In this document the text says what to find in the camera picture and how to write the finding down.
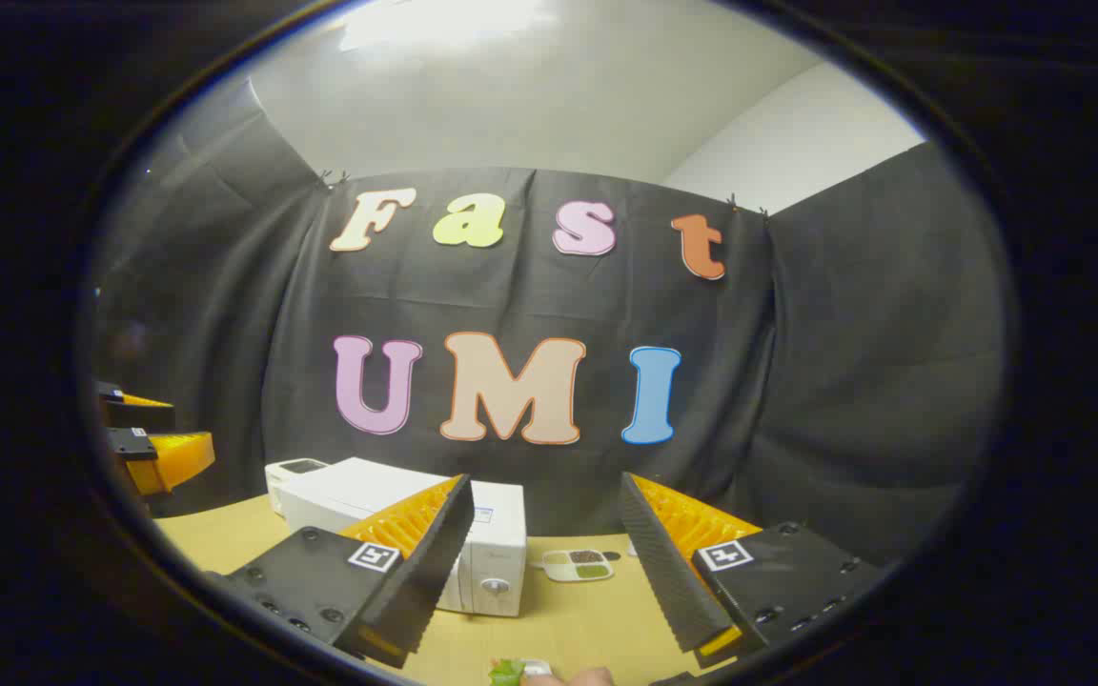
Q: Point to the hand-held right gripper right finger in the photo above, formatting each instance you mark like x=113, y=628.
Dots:
x=673, y=581

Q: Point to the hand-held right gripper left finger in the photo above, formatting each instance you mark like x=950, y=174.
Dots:
x=425, y=581

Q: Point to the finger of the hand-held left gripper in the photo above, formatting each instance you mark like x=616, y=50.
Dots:
x=168, y=457
x=134, y=414

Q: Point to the white microwave oven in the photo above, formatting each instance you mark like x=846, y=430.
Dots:
x=358, y=491

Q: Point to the sandwich with green lettuce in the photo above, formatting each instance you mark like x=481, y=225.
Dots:
x=506, y=674

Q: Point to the white compartment dish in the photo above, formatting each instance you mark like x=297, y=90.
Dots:
x=559, y=572

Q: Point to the white toaster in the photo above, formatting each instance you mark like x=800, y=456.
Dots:
x=287, y=481

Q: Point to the white rectangular tray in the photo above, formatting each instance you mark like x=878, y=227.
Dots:
x=538, y=668

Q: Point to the black backdrop cloth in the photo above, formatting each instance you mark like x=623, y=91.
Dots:
x=797, y=381

